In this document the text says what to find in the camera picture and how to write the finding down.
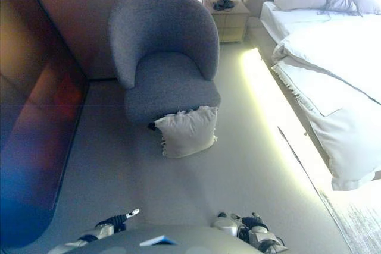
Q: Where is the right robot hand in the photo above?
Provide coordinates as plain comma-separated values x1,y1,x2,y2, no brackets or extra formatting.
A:
239,211,270,233

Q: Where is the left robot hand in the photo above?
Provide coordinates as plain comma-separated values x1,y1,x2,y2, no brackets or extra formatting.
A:
96,208,140,234

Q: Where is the white fringed square cushion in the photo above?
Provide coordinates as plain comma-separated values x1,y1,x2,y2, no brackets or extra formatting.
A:
148,105,220,159

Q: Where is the silver right robot leg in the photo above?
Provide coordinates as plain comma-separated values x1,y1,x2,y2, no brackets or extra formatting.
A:
210,212,241,239

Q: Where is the pale patterned floor rug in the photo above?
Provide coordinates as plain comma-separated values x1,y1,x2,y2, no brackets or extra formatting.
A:
317,184,381,254

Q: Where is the dark glossy wardrobe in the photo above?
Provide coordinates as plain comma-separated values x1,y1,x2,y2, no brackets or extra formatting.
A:
0,0,90,249

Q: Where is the gray fabric tub armchair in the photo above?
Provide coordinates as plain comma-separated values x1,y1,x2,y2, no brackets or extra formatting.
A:
107,0,221,124

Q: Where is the beige wooden nightstand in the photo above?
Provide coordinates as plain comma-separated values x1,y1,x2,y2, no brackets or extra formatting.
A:
202,0,251,43

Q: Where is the gray tasselled throw pillow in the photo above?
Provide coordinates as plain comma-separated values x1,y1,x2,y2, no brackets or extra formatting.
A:
316,0,364,18

